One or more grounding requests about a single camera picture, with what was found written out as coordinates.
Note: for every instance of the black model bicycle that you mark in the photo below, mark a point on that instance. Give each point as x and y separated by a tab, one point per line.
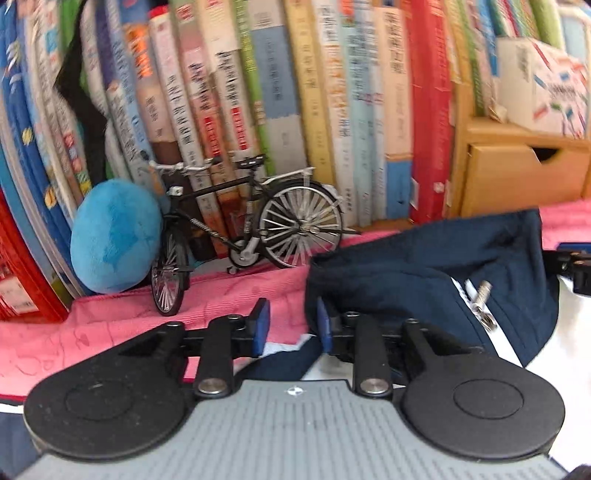
244	254

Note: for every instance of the row of colourful books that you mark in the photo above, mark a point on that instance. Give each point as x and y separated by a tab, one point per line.
323	92

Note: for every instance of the pink printed blanket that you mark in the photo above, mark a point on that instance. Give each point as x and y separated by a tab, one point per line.
115	323

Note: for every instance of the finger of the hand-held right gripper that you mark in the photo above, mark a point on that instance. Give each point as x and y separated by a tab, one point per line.
572	267

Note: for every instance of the white and navy jacket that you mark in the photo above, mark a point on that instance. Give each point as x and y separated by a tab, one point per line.
415	277

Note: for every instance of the wooden desktop bookshelf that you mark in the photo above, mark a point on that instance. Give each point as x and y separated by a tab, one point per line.
508	175

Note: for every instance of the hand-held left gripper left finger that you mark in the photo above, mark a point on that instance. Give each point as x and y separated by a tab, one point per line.
262	323

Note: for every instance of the red plastic crate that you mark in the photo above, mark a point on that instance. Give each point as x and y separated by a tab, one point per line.
23	277

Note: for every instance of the round blue plush toy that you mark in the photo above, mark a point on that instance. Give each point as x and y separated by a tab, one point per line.
111	235

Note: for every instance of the white printed cardboard box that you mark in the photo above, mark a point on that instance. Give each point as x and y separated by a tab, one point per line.
540	83

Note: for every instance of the row of thin blue books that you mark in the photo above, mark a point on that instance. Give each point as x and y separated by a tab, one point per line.
32	138

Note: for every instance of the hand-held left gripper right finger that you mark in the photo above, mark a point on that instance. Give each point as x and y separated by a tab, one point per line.
323	323

